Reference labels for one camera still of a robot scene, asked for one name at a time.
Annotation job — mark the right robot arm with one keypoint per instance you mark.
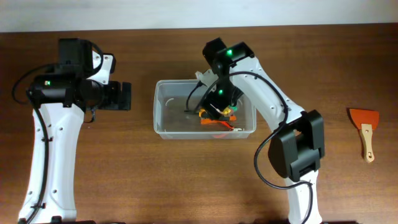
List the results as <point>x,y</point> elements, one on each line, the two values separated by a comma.
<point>289,158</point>

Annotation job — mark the clear plastic container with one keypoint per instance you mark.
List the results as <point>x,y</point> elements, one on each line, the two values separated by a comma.
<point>172,122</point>

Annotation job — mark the orange scraper wooden handle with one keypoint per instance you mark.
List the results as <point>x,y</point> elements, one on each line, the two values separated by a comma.
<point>366,121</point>

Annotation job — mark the red handled small cutters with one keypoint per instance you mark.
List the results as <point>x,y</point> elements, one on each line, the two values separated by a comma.
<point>228,126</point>

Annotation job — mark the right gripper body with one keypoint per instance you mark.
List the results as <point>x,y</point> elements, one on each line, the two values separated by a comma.
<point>213,107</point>

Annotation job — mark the orange socket bit rail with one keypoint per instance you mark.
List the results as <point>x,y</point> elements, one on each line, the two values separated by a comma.
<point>224,119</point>

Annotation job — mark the orange black long-nose pliers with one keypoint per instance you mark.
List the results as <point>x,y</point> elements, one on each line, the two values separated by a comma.
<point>202,113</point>

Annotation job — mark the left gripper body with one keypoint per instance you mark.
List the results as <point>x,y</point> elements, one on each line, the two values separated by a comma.
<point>125,95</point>

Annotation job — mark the clear box coloured bits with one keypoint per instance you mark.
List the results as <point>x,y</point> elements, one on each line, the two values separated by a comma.
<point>228,111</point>

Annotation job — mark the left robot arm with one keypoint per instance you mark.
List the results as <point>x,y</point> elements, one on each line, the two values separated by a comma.
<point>60,95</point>

